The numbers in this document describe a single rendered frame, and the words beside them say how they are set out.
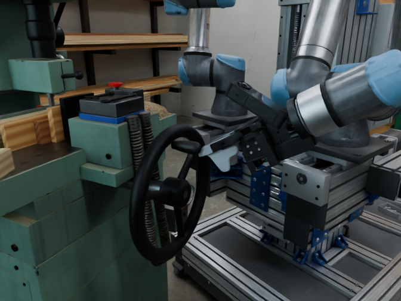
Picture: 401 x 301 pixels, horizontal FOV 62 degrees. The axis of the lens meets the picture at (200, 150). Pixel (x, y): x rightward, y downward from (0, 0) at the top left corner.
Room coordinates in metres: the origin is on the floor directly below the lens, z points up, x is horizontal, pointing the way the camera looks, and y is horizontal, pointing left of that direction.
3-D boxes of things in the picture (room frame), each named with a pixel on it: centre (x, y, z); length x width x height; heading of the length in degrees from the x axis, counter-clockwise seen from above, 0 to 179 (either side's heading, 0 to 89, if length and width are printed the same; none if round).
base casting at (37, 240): (0.84, 0.46, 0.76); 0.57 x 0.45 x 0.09; 63
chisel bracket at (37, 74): (0.80, 0.37, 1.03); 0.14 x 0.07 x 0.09; 63
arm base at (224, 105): (1.35, -0.12, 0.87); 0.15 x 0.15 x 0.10
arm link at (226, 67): (1.36, -0.11, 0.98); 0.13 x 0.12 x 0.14; 76
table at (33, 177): (0.74, 0.26, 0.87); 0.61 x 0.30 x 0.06; 153
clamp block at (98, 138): (0.70, 0.18, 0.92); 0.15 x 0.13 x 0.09; 153
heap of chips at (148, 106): (0.97, 0.16, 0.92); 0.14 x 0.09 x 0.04; 63
